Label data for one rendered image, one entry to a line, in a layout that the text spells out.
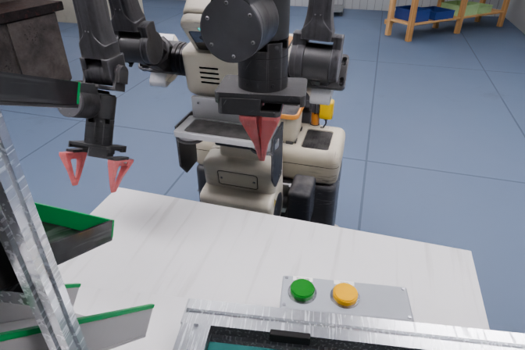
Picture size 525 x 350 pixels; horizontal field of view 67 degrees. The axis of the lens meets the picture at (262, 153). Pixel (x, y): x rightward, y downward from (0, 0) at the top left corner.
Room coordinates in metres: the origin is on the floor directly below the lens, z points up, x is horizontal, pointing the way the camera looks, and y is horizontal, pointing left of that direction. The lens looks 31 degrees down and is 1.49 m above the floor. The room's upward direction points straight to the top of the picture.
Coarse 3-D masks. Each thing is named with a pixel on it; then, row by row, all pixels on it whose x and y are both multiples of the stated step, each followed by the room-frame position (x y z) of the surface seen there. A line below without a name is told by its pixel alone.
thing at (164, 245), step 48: (144, 192) 0.87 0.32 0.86; (144, 240) 0.68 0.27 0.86; (192, 240) 0.68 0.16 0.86; (240, 240) 0.68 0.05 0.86; (288, 240) 0.68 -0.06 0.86; (336, 240) 0.68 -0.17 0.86; (384, 240) 0.68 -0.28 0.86; (144, 288) 0.54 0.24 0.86; (192, 288) 0.54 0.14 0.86; (240, 288) 0.54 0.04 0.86; (432, 288) 0.54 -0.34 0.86
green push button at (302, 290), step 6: (294, 282) 0.46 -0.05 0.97; (300, 282) 0.46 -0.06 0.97; (306, 282) 0.46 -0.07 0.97; (294, 288) 0.45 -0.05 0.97; (300, 288) 0.45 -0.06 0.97; (306, 288) 0.45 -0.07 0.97; (312, 288) 0.45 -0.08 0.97; (294, 294) 0.44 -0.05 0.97; (300, 294) 0.44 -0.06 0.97; (306, 294) 0.44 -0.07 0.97; (312, 294) 0.44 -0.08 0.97; (300, 300) 0.43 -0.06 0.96; (306, 300) 0.43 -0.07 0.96
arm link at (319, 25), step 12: (312, 0) 0.81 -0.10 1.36; (324, 0) 0.80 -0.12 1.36; (312, 12) 0.81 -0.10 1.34; (324, 12) 0.80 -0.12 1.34; (312, 24) 0.80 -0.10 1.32; (324, 24) 0.80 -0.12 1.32; (300, 36) 0.82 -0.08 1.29; (312, 36) 0.80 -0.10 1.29; (324, 36) 0.79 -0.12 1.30; (336, 36) 0.80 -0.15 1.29; (300, 48) 0.81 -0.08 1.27; (336, 48) 0.79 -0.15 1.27; (300, 60) 0.79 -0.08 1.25; (336, 60) 0.78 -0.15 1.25; (288, 72) 0.81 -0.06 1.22; (300, 72) 0.79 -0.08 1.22; (336, 72) 0.77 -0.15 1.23
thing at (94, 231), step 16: (48, 208) 0.36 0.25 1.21; (48, 224) 0.35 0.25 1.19; (64, 224) 0.35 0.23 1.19; (80, 224) 0.34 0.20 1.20; (96, 224) 0.34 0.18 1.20; (112, 224) 0.34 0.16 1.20; (48, 240) 0.31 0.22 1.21; (64, 240) 0.28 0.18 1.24; (80, 240) 0.29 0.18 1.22; (96, 240) 0.31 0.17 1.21; (0, 256) 0.22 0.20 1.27; (64, 256) 0.27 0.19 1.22; (0, 272) 0.22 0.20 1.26; (0, 288) 0.21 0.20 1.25
